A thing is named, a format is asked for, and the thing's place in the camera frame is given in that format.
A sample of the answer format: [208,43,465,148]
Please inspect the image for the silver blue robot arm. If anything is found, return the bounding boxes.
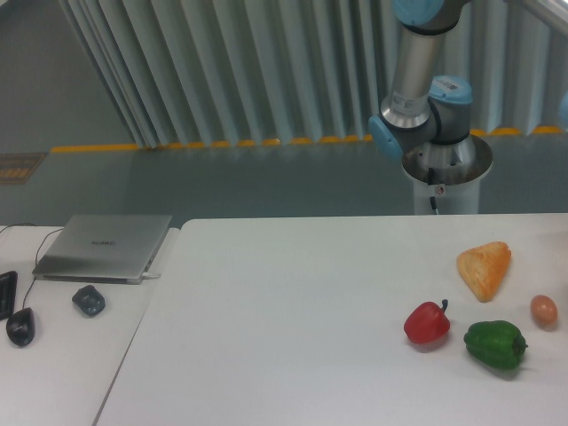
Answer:
[368,1,567,158]

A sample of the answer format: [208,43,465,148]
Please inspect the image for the red toy bell pepper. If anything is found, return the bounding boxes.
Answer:
[403,299,451,344]

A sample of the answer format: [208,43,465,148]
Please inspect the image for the green toy bell pepper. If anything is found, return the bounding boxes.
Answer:
[463,320,528,371]

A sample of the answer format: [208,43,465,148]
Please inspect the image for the white laptop plug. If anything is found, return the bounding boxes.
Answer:
[141,272,161,280]

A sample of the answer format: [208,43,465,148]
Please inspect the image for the white folding partition screen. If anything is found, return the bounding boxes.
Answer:
[62,1,567,148]

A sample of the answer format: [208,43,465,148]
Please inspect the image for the silver closed laptop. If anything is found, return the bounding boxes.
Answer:
[33,215,171,284]

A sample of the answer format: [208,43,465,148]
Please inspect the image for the orange toy bread wedge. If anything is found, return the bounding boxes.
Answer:
[456,241,512,303]

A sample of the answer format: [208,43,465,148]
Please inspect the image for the small dark blue-grey tray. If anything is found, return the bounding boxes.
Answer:
[72,285,106,318]

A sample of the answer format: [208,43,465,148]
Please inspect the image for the brown toy egg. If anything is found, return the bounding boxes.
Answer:
[530,295,558,329]

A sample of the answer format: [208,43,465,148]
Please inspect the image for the black keyboard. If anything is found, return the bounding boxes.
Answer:
[0,271,18,320]

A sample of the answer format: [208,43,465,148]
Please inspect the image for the black computer mouse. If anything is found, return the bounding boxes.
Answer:
[6,307,36,348]

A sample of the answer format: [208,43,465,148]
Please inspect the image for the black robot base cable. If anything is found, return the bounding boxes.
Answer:
[426,167,441,217]

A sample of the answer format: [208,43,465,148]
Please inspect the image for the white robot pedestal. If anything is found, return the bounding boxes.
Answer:
[402,136,493,215]

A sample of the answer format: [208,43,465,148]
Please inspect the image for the black mouse cable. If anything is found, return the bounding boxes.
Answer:
[0,222,64,311]

